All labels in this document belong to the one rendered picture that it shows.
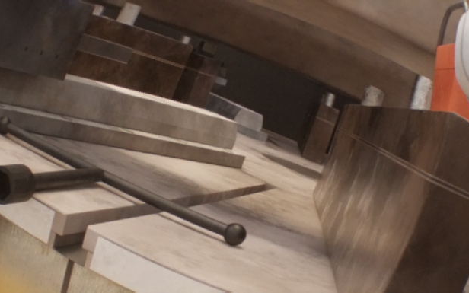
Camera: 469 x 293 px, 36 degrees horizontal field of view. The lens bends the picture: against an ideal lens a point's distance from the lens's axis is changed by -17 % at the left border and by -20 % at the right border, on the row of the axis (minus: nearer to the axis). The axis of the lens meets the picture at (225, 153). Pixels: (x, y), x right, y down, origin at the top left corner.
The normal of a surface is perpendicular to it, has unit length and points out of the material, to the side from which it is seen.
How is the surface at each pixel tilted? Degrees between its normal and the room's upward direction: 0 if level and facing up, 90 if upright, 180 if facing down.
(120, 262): 90
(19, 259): 90
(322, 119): 90
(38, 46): 90
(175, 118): 72
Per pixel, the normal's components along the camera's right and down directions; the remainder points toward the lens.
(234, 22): 0.36, 0.21
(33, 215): -0.25, -0.01
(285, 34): 0.17, 0.14
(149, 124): 0.83, 0.36
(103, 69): 0.61, 0.30
